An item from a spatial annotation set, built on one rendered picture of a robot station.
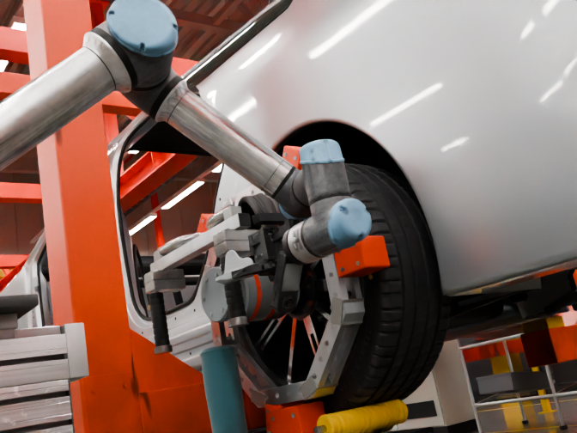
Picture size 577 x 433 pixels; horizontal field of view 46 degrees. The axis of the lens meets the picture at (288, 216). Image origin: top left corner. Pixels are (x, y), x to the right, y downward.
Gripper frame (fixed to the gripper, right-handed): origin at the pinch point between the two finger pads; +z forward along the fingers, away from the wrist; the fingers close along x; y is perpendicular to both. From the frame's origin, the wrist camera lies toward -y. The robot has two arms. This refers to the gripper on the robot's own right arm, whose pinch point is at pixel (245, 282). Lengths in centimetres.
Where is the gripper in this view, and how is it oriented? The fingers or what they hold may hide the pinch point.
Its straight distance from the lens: 140.2
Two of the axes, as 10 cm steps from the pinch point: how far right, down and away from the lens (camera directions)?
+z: -5.9, 3.1, 7.5
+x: -7.9, -0.1, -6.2
